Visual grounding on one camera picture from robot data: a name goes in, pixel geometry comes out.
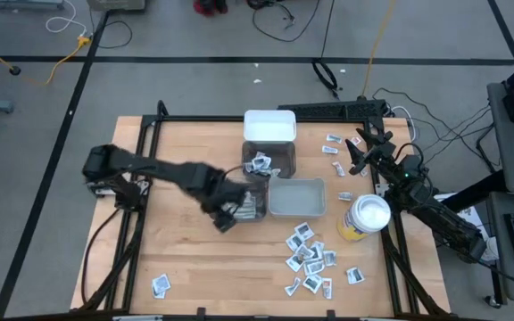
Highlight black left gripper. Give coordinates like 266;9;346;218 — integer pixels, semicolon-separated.
192;167;252;215

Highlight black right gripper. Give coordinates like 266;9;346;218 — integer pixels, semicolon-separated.
344;128;397;176

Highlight dark translucent plastic bin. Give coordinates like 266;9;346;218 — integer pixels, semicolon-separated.
228;179;268;224
241;140;297;182

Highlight disinfecting wipes canister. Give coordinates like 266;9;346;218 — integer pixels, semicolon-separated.
336;193;393;243

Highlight grey plastic bin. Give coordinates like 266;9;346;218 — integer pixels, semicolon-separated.
268;177;327;219

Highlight white plastic bin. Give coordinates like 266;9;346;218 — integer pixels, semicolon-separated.
243;109;297;144

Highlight black desk leg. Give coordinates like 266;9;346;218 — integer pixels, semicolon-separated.
439;170;508;213

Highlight red striped white packet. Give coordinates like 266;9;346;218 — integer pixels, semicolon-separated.
320;276;334;300

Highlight person's foot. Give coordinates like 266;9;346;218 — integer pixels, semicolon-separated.
193;0;230;18

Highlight grey metal base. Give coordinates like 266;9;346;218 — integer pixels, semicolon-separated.
0;0;65;11

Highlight black left wrist camera cable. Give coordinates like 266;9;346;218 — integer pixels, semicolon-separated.
220;163;245;179

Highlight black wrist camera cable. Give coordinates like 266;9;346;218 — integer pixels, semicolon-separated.
220;163;245;179
394;141;427;173

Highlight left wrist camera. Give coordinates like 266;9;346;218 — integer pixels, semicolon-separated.
211;208;236;235

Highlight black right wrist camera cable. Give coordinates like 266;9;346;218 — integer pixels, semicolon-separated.
394;141;427;173

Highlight black hanging cable with coil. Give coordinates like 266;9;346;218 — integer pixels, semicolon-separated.
311;0;342;100

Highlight yellow hanging cable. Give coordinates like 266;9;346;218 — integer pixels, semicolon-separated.
361;0;397;100

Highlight black floor cables bundle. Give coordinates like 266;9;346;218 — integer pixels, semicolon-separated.
371;86;497;176

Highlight black left arm base cable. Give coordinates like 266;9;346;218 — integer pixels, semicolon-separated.
81;207;122;305

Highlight black tangled floor cables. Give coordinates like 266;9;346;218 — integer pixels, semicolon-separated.
246;0;329;44

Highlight black floor cable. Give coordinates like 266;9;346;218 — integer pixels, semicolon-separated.
89;8;134;50

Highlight yellow extension cable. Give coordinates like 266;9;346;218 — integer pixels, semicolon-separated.
0;33;92;86

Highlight white floor cable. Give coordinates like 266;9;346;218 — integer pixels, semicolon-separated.
45;0;89;37

